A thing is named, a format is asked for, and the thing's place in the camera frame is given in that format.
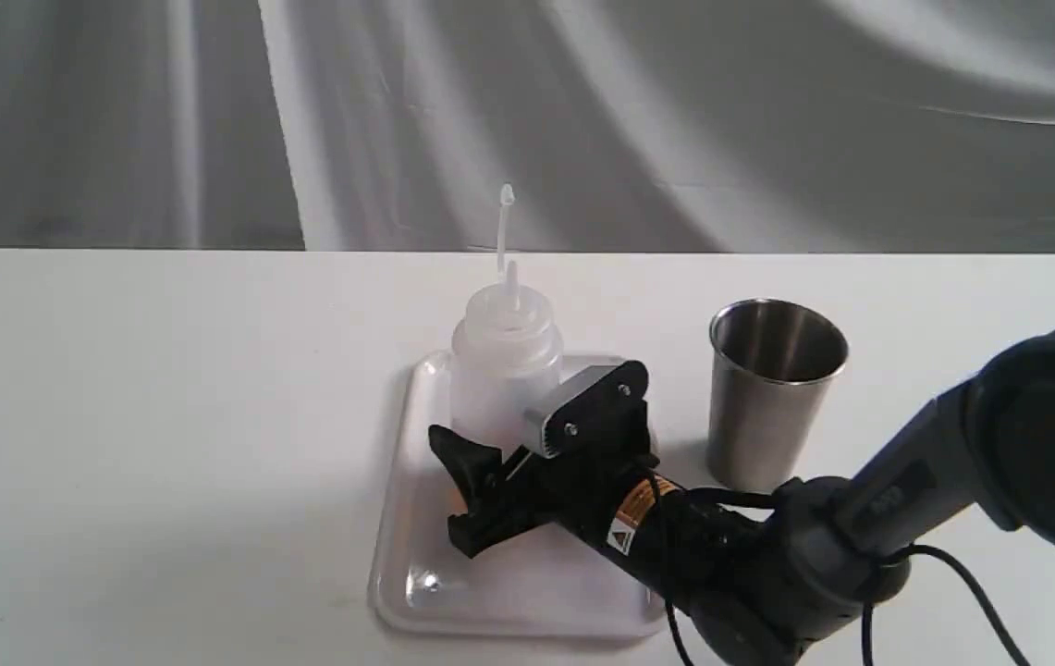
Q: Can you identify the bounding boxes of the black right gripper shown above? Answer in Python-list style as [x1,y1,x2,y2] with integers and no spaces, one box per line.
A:
[427,406,676,558]

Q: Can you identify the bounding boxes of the clear plastic squeeze bottle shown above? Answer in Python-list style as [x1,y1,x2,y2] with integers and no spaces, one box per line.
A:
[448,183,565,519]

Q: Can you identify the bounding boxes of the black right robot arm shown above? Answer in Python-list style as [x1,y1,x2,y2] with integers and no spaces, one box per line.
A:
[427,329,1055,665]

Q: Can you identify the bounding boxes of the stainless steel cup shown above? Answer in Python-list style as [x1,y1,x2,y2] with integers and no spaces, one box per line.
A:
[705,298,850,493]

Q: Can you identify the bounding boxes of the white rectangular plastic tray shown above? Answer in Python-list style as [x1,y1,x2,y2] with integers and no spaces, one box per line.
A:
[368,350,664,642]

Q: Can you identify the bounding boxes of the grey fabric backdrop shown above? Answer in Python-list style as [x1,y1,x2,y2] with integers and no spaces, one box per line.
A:
[0,1,1055,253]

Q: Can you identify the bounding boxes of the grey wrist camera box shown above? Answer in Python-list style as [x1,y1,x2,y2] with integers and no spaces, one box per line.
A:
[518,360,650,459]

